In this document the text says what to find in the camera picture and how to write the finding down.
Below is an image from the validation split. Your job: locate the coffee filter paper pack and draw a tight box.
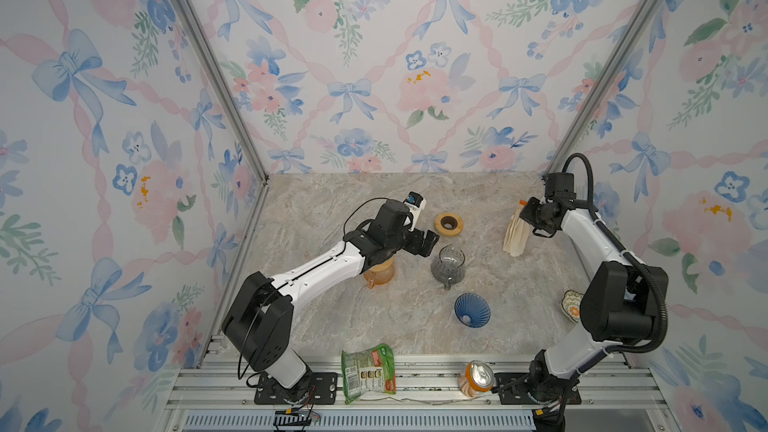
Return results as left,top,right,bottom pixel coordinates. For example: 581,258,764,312
502,200,532,257

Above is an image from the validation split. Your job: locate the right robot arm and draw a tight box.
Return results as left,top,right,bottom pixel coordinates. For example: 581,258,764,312
518,172,668,404

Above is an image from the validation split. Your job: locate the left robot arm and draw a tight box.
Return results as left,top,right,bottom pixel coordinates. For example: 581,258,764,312
221,192,439,394

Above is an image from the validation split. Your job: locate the blue glass dripper cone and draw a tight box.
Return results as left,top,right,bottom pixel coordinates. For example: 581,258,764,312
454,293,491,328

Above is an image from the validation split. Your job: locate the grey glass carafe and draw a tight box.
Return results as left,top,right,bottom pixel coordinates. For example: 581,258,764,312
430,245,466,290

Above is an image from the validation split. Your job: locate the orange glass carafe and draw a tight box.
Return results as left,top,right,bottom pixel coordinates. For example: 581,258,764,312
363,256,396,289

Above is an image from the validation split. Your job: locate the small patterned dish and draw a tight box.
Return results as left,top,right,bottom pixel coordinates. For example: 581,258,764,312
561,290,584,323

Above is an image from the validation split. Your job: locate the green snack bag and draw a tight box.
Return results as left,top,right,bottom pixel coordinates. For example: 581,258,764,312
341,343,396,405

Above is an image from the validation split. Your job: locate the orange soda can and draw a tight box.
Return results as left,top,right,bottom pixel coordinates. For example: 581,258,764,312
458,360,495,398

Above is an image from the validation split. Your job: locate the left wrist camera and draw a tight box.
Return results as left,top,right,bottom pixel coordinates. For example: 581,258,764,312
403,191,426,231

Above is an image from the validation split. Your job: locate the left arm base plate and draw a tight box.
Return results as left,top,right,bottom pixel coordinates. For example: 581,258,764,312
246,371,338,407

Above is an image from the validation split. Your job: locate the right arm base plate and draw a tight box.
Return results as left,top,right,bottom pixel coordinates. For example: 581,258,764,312
491,372,567,406

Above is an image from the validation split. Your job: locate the aluminium rail frame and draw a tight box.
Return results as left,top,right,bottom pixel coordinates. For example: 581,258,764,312
156,355,681,431

